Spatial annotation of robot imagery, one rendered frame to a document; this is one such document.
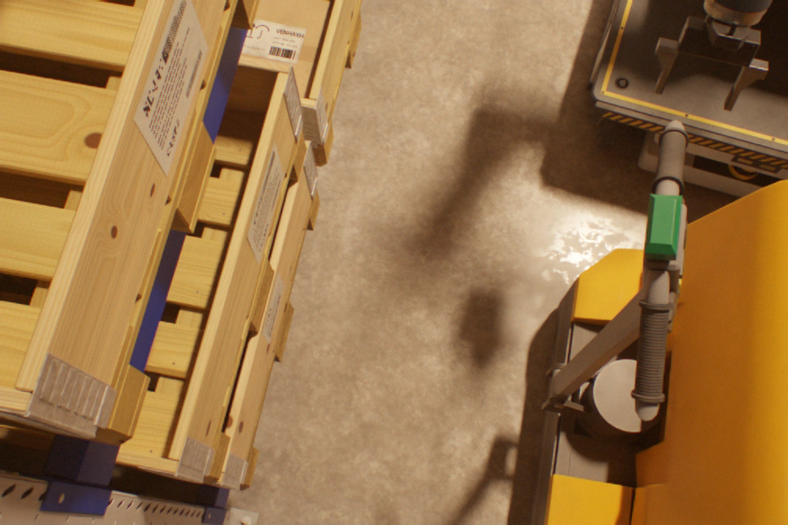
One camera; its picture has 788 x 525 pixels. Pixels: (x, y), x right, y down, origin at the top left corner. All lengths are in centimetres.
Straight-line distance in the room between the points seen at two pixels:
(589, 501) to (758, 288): 65
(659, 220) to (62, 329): 70
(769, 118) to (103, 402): 194
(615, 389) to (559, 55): 128
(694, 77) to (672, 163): 133
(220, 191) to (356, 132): 97
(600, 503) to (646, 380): 98
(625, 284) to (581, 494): 54
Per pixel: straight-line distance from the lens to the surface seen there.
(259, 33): 229
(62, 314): 93
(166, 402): 166
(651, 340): 107
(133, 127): 101
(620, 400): 200
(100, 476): 132
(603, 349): 155
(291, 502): 236
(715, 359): 179
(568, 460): 210
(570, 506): 205
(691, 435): 181
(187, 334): 168
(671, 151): 119
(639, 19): 255
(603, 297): 215
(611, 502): 204
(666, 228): 104
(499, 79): 277
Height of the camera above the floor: 234
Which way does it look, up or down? 71 degrees down
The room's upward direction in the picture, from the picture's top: straight up
